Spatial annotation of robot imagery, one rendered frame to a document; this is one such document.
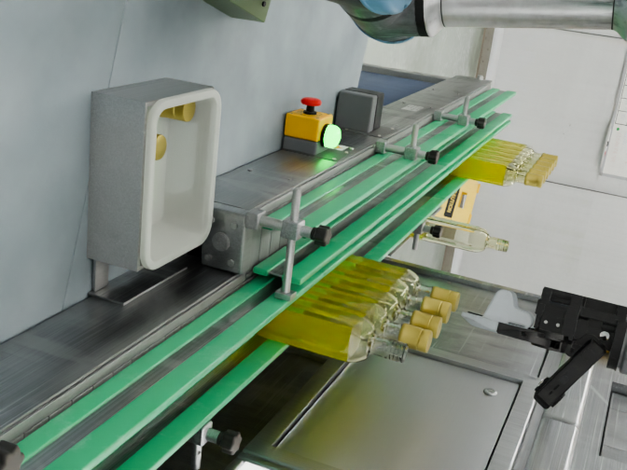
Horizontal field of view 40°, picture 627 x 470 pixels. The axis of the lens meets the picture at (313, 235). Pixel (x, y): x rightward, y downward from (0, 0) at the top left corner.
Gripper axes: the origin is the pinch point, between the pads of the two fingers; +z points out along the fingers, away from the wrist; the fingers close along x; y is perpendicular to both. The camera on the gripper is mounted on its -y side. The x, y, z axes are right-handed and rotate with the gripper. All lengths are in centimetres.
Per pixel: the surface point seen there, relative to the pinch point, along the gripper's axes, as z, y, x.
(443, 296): 8.0, 1.7, -18.9
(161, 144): 40.8, 13.1, 24.7
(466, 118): 26, 43, -90
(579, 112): 35, 148, -577
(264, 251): 34.1, 2.0, -2.1
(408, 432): 5.6, -18.6, -3.8
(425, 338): 6.3, -4.4, -2.6
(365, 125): 39, 32, -54
